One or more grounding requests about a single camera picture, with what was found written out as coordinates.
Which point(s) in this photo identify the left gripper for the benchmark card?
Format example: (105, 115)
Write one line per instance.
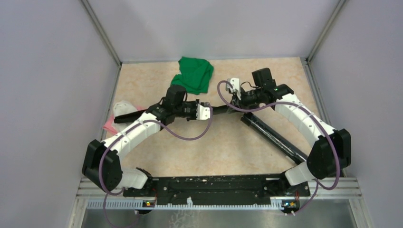
(194, 102)

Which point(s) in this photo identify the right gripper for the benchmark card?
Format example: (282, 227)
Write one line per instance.
(236, 101)

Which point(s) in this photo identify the black racket bag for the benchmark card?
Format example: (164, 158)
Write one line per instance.
(220, 110)

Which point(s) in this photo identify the black shuttlecock tube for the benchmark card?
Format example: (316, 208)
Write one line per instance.
(273, 137)

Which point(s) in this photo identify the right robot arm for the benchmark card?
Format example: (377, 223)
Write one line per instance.
(330, 148)

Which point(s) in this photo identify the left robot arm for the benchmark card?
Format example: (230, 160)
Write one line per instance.
(102, 163)

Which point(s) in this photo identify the green cloth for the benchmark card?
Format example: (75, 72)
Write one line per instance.
(194, 75)

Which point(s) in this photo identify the white towel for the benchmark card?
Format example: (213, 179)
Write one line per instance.
(121, 108)

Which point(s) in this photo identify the pink cloth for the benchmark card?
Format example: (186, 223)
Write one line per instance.
(108, 126)

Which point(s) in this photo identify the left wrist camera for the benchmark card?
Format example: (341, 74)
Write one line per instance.
(203, 111)

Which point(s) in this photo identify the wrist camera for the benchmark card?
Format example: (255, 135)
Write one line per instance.
(203, 111)
(234, 87)

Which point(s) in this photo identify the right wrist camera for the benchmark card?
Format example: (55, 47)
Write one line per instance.
(234, 87)

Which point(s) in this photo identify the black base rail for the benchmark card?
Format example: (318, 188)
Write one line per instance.
(230, 190)

